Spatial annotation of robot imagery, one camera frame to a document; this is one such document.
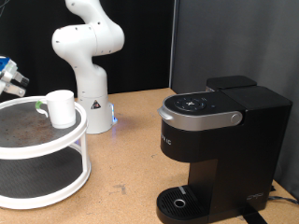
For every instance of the black backdrop curtain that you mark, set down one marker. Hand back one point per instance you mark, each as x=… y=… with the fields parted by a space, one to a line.
x=146 y=46

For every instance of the grey partition panel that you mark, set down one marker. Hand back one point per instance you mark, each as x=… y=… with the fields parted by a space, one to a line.
x=236 y=37

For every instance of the black tape strip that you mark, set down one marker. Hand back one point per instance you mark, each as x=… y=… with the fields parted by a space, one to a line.
x=253 y=217

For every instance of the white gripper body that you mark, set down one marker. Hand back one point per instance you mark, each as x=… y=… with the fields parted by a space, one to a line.
x=7 y=73

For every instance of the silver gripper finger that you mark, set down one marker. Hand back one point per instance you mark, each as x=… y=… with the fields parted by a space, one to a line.
x=21 y=80
x=14 y=90

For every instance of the white two-tier turntable shelf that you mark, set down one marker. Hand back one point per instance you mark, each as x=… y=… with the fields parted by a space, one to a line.
x=37 y=146

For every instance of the black Keurig coffee machine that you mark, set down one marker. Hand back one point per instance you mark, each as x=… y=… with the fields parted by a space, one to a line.
x=236 y=149

